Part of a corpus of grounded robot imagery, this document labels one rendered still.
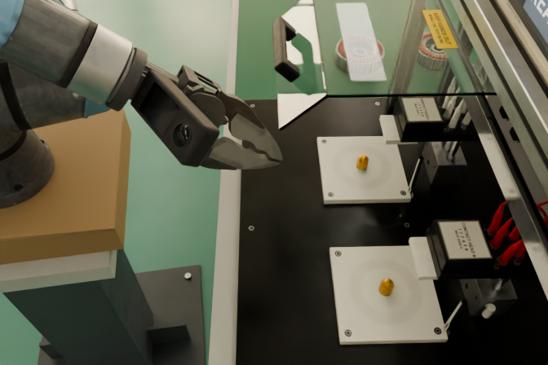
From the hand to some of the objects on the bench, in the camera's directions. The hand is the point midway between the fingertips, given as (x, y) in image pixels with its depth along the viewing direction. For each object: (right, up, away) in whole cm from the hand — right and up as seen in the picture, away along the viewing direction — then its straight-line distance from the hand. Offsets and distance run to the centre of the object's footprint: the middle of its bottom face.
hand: (274, 159), depth 59 cm
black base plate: (+18, -12, +23) cm, 32 cm away
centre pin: (+16, -19, +12) cm, 28 cm away
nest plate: (+16, -2, +29) cm, 33 cm away
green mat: (+38, +36, +66) cm, 84 cm away
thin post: (+24, -6, +26) cm, 35 cm away
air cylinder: (+31, -20, +14) cm, 39 cm away
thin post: (+24, -25, +10) cm, 36 cm away
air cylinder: (+30, -2, +30) cm, 42 cm away
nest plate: (+16, -20, +13) cm, 29 cm away
